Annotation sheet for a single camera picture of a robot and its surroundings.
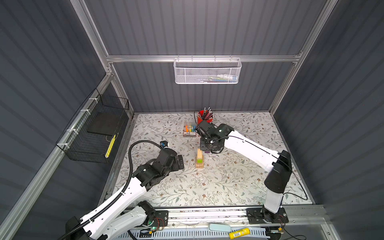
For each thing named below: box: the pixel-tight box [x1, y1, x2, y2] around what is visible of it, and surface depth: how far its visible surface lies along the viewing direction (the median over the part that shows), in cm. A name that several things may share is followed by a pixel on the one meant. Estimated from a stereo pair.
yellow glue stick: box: [229, 227, 251, 240], surface depth 69 cm
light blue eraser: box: [208, 223, 232, 233], surface depth 71 cm
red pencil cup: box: [197, 110, 214, 125], surface depth 104 cm
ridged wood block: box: [197, 148, 203, 160], surface depth 86 cm
